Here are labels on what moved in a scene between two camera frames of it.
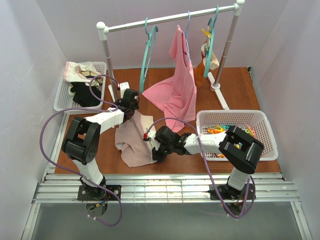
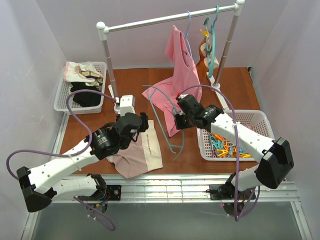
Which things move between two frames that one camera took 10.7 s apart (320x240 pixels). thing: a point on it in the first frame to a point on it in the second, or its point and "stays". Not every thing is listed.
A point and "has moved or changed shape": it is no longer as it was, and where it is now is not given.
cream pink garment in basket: x=82 y=72 stays
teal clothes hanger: x=147 y=53 to x=171 y=146
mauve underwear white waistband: x=129 y=140 has moved or changed shape
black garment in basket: x=83 y=95 stays
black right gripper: x=158 y=152 to x=179 y=121
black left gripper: x=127 y=113 to x=144 y=121
